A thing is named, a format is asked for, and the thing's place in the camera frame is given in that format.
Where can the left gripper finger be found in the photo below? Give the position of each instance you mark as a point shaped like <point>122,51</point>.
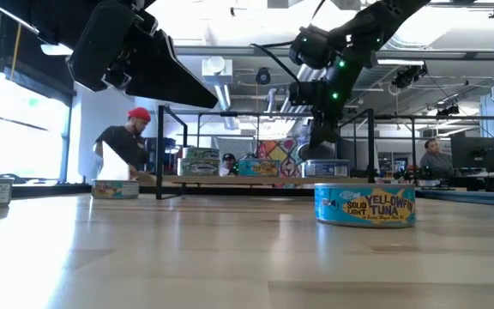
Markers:
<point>165,81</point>

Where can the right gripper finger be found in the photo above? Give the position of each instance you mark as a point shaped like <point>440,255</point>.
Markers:
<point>315,134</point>
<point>331,133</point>

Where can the blue yellowfin tuna can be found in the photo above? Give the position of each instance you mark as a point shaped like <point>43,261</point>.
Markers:
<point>258,168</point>
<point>365,206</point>
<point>115,189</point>

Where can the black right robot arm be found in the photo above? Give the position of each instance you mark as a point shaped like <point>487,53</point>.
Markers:
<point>371,21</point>

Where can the colourful patterned cloth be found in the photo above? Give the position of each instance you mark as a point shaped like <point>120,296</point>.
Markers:
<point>279,150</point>

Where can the white ceiling box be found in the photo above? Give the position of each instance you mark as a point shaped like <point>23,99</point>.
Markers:
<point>217,70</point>

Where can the black round ceiling lamp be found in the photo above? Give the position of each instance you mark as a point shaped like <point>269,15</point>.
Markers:
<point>263,76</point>

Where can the person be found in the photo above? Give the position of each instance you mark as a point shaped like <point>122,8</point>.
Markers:
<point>120,143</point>
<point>229,165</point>
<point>436,161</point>

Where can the long linear ceiling light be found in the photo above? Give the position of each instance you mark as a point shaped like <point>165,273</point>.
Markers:
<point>238,51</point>

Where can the black track spotlight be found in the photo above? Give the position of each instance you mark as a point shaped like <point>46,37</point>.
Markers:
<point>446,110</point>
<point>407,75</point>

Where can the large bright window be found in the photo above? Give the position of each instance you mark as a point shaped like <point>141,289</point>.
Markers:
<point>24,137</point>

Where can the black computer monitor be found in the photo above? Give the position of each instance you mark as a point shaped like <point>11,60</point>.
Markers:
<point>478,154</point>

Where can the thin black workbench frame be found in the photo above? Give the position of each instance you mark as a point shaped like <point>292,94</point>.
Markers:
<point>238,114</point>

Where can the black aluminium rig frame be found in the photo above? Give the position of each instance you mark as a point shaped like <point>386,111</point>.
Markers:
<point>58,190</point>

